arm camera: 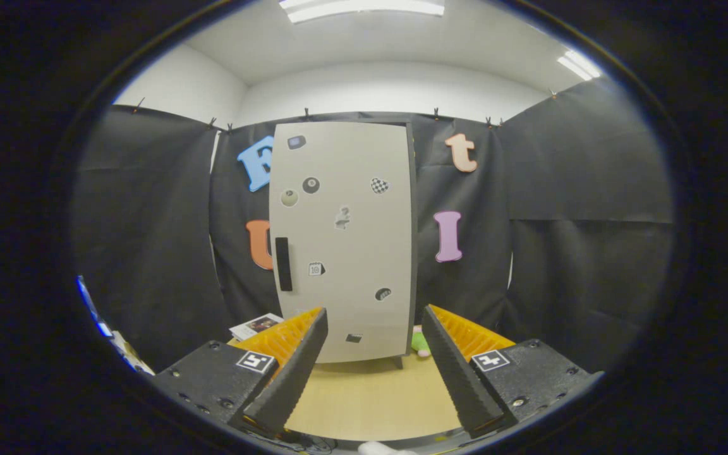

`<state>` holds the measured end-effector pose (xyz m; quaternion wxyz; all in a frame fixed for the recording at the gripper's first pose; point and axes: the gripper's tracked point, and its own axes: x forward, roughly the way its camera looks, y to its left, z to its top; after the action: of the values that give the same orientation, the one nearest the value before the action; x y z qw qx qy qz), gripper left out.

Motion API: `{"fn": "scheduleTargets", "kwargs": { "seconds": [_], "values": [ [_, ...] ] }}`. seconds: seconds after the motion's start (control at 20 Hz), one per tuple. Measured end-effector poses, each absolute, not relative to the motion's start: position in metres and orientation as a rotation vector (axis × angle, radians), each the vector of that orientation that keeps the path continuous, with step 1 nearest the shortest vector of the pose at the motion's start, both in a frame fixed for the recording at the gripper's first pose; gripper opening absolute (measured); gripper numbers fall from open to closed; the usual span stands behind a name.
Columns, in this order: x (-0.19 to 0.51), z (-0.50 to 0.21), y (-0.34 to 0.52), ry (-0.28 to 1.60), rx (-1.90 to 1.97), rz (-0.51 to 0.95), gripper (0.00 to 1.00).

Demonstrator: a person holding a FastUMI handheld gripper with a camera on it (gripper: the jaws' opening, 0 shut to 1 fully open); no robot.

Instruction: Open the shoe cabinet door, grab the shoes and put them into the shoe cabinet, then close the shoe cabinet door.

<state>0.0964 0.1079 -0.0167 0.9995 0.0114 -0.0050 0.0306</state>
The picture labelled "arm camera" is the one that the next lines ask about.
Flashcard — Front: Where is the green and pink plush toy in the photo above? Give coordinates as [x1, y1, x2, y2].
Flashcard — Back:
[411, 325, 432, 358]

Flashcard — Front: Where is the black backdrop cloth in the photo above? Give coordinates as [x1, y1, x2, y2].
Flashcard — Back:
[76, 79, 674, 373]

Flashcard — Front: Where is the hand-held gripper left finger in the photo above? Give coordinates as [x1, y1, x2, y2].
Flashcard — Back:
[149, 306, 330, 440]

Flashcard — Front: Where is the small ceiling light panel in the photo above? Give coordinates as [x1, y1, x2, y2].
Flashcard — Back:
[557, 49, 603, 82]

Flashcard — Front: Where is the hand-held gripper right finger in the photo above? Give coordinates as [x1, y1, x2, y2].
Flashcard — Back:
[421, 304, 605, 441]

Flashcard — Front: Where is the stack of books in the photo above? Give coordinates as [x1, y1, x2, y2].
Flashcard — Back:
[229, 313, 284, 342]

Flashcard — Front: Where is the white shoe cabinet door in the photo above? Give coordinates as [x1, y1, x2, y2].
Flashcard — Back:
[269, 121, 415, 364]

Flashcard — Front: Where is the grey shoe cabinet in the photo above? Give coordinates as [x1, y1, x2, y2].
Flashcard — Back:
[268, 116, 420, 370]

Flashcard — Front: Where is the long ceiling light panel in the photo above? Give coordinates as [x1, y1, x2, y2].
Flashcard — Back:
[277, 0, 446, 25]

